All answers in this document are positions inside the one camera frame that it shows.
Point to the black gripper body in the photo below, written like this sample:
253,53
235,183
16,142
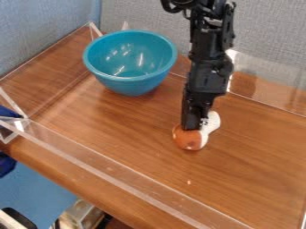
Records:
209,76

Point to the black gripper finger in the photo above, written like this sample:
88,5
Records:
205,107
190,113

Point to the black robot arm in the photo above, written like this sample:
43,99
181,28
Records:
211,36

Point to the blue bowl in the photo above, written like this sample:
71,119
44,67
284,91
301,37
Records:
130,60

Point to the clear acrylic barrier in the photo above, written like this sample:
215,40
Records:
104,145

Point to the clear plastic container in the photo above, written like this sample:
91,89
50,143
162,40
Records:
80,216

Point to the black and white object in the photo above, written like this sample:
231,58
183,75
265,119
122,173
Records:
12,220

